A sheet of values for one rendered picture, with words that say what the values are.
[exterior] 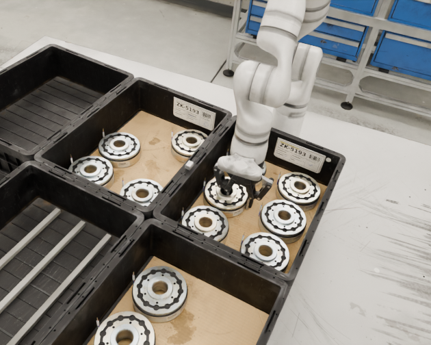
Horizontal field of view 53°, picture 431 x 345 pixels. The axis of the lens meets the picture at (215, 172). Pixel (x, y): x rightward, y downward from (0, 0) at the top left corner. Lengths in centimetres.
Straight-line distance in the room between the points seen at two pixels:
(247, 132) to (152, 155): 37
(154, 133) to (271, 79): 50
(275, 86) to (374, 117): 226
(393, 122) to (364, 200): 173
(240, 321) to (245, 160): 31
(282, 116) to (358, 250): 41
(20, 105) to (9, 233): 45
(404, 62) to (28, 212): 233
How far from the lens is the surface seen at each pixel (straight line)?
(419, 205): 140
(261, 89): 77
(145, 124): 122
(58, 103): 132
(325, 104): 297
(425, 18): 275
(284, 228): 96
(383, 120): 300
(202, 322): 84
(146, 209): 86
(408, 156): 155
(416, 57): 283
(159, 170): 108
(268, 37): 78
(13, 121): 128
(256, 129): 82
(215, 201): 98
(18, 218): 102
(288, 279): 80
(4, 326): 89
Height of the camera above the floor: 158
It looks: 44 degrees down
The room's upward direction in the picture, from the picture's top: 8 degrees clockwise
